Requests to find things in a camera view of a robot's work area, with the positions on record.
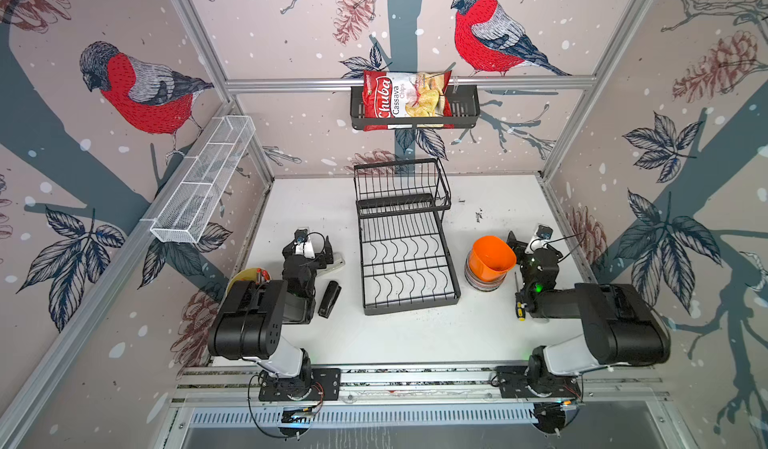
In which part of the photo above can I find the orange plastic bowl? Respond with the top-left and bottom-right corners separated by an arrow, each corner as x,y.
468,235 -> 517,281

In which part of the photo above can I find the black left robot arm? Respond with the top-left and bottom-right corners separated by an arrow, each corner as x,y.
207,229 -> 335,398

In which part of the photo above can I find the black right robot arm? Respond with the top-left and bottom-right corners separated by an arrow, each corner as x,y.
506,232 -> 671,397

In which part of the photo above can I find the black stapler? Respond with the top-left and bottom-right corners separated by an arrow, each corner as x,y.
318,280 -> 342,319

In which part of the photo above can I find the yellow black screwdriver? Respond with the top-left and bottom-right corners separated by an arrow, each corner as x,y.
513,273 -> 526,321

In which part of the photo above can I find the yellow cup with markers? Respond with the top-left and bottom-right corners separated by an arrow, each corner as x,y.
226,267 -> 271,293

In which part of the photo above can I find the pink patterned glass bowl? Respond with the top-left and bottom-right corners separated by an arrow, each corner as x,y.
464,258 -> 507,292

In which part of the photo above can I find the red cassava chips bag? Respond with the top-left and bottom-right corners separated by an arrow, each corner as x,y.
363,70 -> 452,119

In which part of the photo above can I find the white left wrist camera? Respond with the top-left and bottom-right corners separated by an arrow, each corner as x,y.
293,228 -> 315,259

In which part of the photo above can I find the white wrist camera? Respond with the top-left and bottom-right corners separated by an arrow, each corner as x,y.
293,228 -> 315,259
526,224 -> 553,254

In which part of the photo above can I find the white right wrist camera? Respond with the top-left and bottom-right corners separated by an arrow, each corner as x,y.
526,224 -> 553,254

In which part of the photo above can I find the black wire dish rack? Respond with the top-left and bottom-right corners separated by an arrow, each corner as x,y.
353,158 -> 461,316

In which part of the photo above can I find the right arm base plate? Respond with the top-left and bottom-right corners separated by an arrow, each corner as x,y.
491,365 -> 582,399

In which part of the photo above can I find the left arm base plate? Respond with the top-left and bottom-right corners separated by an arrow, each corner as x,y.
258,367 -> 341,403

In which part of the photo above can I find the white wire mesh shelf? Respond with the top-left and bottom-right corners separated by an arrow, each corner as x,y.
150,115 -> 255,244

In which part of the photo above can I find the black wall basket shelf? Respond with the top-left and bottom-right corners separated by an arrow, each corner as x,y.
350,85 -> 480,131

